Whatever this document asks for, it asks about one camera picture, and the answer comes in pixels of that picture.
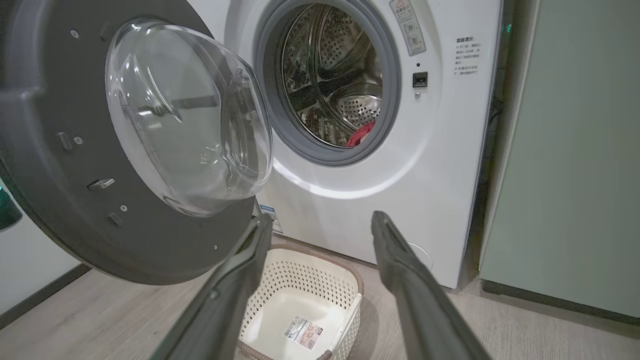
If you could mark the round dark washing machine door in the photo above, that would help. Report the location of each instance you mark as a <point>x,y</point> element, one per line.
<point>65,100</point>

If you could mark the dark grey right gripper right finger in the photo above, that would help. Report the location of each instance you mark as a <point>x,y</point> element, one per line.
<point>420,300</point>

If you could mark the perforated steel drum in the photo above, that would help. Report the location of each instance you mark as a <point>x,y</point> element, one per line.
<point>330,75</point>

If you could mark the grey rubber door gasket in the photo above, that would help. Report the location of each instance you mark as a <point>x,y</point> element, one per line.
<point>395,90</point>

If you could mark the cream perforated laundry basket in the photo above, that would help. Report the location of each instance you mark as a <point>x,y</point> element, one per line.
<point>300,280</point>

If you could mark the red triangle warning sticker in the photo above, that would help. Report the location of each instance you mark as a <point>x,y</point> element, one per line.
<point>408,27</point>

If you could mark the white front-load washing machine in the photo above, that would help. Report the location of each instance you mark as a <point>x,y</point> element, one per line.
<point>440,165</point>

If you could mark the barcode label in basket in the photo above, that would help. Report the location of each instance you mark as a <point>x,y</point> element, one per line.
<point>303,333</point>

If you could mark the round white filter cover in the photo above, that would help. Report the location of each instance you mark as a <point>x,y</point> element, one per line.
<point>424,255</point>

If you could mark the dark baseboard strip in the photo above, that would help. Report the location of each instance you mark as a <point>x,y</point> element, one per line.
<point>40,295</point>

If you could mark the blue energy label sticker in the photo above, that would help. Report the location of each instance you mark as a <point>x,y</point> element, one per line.
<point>274,220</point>

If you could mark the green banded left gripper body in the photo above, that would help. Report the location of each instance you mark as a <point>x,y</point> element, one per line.
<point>7,210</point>

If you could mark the red white striped garment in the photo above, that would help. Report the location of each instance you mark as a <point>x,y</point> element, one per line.
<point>361,135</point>

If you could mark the black square door lock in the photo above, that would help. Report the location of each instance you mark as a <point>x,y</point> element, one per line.
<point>420,79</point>

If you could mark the pale green cabinet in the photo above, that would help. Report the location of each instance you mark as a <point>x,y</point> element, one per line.
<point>570,150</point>

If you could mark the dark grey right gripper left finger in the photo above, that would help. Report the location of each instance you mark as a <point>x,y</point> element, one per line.
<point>220,300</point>

